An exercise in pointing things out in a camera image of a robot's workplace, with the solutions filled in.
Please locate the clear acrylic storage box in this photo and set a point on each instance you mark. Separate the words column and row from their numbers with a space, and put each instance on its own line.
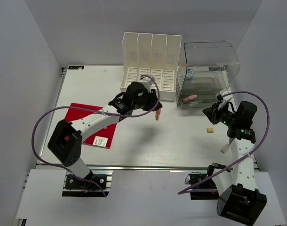
column 215, row 65

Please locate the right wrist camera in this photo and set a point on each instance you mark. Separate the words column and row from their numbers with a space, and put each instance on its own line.
column 224, row 96

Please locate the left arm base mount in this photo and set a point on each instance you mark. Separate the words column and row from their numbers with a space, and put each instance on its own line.
column 76, row 188

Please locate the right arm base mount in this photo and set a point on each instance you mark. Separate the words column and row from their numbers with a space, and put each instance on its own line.
column 195, row 177

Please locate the pink correction tape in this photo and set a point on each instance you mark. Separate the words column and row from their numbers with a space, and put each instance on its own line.
column 190, row 98

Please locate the red notebook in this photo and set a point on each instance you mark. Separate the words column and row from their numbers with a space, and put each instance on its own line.
column 103, row 138

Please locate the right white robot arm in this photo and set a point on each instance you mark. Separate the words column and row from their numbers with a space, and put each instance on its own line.
column 239, row 197

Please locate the blue lidded jar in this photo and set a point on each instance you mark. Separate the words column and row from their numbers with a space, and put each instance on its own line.
column 189, row 73

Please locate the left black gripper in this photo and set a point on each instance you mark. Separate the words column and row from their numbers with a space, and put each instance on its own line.
column 152, row 97

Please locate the white eraser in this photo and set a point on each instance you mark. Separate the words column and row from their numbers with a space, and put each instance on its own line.
column 225, row 148

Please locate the yellow eraser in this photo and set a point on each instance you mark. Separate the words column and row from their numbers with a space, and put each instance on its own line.
column 210, row 130

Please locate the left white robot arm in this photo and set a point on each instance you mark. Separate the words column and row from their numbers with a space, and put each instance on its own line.
column 67, row 138

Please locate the white file organizer rack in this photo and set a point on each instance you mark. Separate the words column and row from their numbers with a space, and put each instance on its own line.
column 156, row 55

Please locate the orange correction tape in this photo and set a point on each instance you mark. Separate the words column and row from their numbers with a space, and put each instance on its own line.
column 157, row 114

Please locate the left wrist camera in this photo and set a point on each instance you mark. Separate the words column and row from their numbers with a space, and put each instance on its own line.
column 147, row 81

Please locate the green correction tape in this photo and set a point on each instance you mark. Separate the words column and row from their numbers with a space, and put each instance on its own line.
column 196, row 101

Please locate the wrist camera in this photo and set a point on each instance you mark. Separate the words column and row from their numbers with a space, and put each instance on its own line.
column 224, row 96
column 147, row 81

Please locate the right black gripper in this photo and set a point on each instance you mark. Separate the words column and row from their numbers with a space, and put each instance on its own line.
column 212, row 113

